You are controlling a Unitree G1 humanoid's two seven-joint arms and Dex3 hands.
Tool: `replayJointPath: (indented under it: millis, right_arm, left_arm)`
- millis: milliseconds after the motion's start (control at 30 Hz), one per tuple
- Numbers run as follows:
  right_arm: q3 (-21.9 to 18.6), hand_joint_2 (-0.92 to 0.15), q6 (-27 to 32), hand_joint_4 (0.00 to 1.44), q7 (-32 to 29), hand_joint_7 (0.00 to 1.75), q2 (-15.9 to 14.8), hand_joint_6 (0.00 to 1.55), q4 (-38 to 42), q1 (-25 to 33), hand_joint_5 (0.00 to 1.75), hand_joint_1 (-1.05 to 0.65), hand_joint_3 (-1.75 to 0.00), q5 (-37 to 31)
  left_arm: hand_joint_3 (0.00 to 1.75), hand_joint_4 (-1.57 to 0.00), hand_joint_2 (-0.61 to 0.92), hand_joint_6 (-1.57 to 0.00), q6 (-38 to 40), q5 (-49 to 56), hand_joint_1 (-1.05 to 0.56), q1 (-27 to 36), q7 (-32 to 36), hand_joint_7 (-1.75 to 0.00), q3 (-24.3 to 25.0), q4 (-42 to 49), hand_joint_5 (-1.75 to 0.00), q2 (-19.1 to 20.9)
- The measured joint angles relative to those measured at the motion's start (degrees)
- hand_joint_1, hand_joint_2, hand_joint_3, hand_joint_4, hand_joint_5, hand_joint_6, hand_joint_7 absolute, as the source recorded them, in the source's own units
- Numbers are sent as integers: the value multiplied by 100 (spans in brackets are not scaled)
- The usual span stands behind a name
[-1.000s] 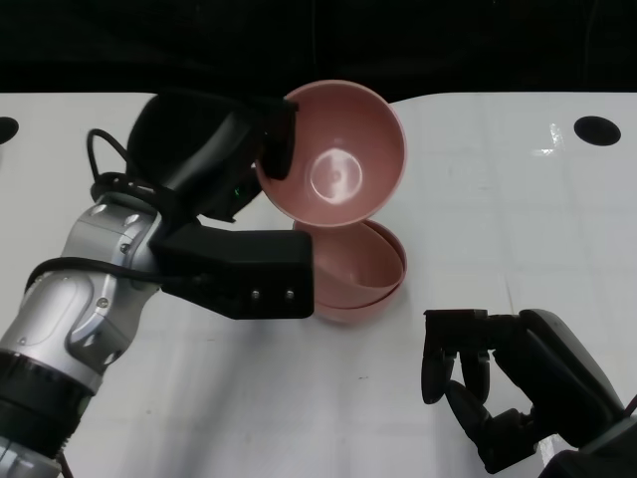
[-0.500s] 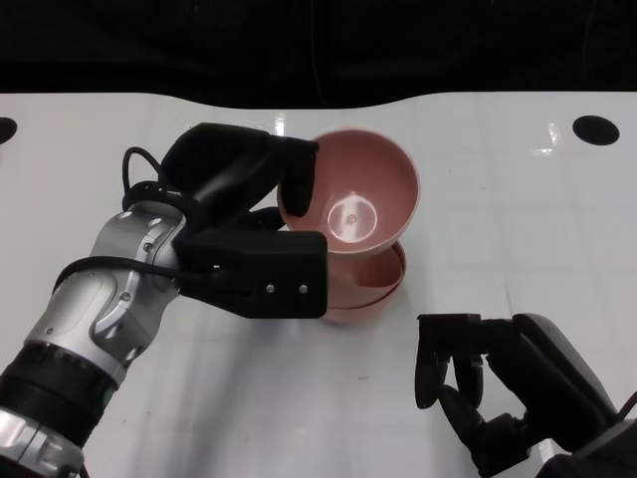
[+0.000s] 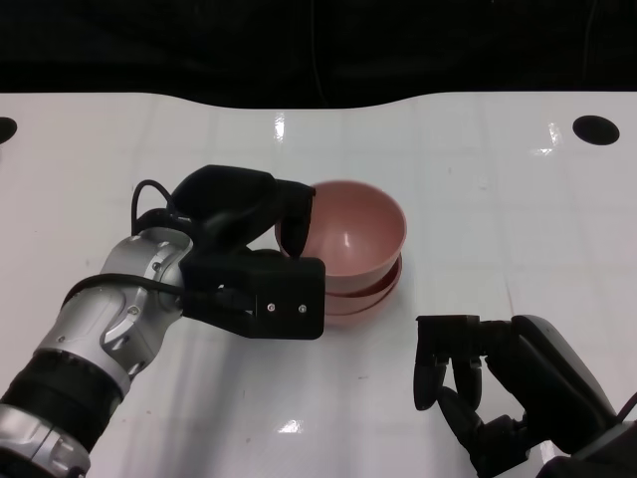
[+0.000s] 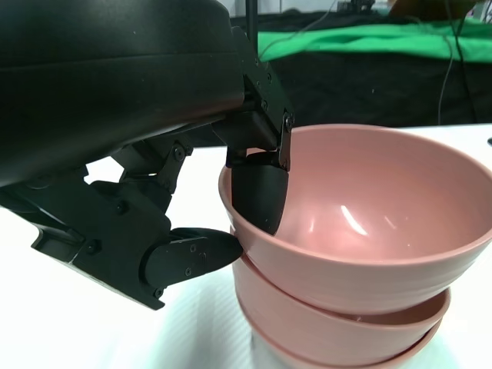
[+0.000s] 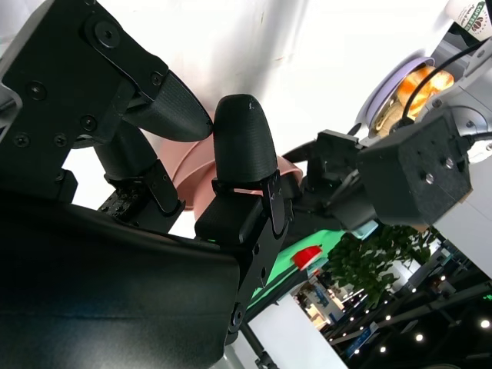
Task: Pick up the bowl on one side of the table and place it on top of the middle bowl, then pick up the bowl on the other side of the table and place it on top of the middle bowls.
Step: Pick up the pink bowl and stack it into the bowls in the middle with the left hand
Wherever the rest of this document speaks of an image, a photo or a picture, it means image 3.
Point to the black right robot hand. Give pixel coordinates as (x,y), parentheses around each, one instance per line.
(537,378)

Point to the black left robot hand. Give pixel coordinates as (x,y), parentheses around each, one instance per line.
(229,199)

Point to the pink bowl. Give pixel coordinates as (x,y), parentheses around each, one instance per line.
(368,288)
(358,229)
(348,313)

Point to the black cloth backdrop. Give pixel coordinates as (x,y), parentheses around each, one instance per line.
(149,50)

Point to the black table grommet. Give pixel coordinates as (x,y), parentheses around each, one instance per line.
(7,130)
(595,130)

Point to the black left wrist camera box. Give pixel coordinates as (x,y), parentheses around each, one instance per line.
(278,299)

